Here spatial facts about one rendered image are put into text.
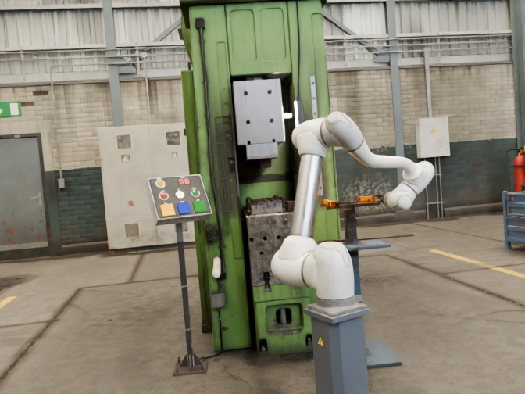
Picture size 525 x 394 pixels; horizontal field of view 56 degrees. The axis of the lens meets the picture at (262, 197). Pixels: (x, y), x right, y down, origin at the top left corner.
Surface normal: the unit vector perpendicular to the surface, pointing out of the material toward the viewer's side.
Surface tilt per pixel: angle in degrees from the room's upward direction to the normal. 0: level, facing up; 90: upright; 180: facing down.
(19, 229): 90
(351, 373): 90
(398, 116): 90
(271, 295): 90
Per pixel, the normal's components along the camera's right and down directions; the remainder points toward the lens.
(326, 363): -0.87, 0.09
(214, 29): 0.08, 0.04
